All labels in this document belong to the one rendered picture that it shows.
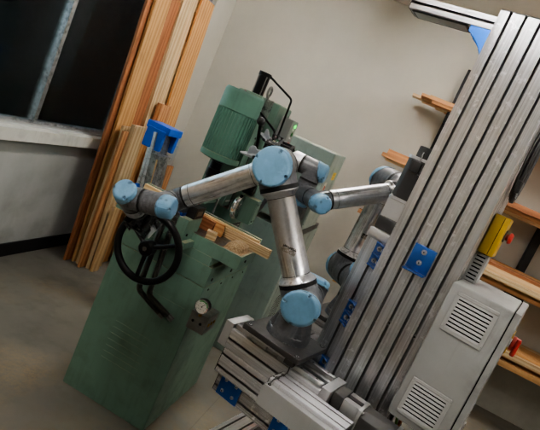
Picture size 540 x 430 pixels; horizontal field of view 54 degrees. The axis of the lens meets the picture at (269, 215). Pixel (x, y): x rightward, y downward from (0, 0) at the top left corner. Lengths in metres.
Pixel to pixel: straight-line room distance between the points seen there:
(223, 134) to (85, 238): 1.84
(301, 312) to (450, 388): 0.50
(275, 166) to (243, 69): 3.37
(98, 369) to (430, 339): 1.47
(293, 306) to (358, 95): 3.21
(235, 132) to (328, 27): 2.64
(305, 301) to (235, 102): 0.98
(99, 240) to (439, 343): 2.63
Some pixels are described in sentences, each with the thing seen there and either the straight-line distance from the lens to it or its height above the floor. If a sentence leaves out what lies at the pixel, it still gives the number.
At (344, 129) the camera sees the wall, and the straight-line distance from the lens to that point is 4.55.
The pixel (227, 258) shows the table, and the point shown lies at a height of 0.87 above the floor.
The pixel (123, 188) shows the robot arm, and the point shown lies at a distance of 1.67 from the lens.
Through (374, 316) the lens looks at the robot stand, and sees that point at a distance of 1.80.
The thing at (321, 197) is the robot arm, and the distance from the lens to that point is 1.92.
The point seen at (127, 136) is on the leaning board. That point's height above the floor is 0.95.
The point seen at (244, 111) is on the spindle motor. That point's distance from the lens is 2.20.
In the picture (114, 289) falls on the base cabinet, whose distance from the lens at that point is 2.39.
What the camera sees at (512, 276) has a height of 1.11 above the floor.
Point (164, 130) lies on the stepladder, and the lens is 3.11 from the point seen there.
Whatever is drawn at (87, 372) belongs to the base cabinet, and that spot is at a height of 0.10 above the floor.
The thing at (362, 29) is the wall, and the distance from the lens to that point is 4.68.
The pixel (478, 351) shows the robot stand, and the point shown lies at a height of 1.08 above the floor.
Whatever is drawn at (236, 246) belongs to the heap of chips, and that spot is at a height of 0.92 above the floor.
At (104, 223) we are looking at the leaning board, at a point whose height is 0.34.
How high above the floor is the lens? 1.46
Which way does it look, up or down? 10 degrees down
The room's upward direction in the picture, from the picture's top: 24 degrees clockwise
